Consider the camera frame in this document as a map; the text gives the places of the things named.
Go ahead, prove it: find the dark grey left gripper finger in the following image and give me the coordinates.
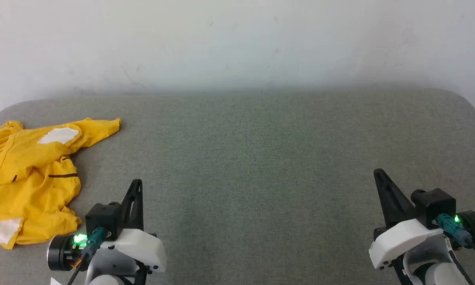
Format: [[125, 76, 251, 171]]
[[118, 180, 139, 231], [131, 179, 144, 231]]

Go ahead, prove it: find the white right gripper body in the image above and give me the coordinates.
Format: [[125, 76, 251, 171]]
[[368, 218, 447, 270]]

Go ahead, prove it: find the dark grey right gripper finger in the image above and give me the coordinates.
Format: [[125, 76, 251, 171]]
[[374, 168, 401, 228], [378, 169, 417, 224]]

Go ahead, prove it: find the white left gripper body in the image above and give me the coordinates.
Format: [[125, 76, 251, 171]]
[[101, 228, 167, 274]]

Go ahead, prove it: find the yellow shirt with white patches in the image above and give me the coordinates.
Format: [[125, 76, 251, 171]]
[[0, 117, 122, 250]]

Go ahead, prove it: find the grey fabric sofa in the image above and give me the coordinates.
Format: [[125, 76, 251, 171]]
[[0, 88, 475, 285]]

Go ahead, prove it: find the left camera cable teal plug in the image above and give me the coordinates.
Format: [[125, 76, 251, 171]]
[[66, 227, 105, 285]]

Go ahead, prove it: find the camera cable teal plug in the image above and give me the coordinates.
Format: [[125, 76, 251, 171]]
[[437, 213, 475, 262], [66, 227, 105, 285]]

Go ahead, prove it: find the right camera cable teal plug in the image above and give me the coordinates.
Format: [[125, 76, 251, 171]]
[[437, 213, 475, 262]]

